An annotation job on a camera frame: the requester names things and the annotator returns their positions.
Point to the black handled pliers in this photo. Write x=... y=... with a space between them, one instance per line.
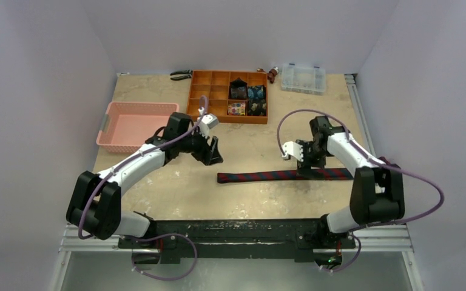
x=181 y=75

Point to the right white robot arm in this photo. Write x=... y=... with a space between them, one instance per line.
x=377 y=193

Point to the clear plastic organizer box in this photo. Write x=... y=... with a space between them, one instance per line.
x=307 y=80

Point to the colourful dotted rolled tie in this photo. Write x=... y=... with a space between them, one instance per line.
x=236 y=108

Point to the pink plastic basket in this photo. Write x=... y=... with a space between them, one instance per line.
x=126 y=125

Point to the dark rolled tie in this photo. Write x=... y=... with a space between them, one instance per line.
x=238 y=89

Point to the black gold rolled tie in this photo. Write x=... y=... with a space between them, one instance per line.
x=256 y=107

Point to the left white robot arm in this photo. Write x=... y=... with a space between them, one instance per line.
x=95 y=205

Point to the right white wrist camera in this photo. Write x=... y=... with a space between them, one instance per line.
x=292 y=149

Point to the blue patterned rolled tie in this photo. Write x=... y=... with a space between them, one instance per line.
x=256 y=92

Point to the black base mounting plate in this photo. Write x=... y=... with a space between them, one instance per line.
x=303 y=240

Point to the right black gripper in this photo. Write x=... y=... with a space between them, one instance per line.
x=309 y=156

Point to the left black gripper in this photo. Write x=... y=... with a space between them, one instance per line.
x=207 y=154

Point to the orange compartment tray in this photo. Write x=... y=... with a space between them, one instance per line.
x=215 y=86

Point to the brown small tool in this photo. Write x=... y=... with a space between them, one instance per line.
x=270 y=74

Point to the red navy striped tie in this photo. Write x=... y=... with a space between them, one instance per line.
x=332 y=174

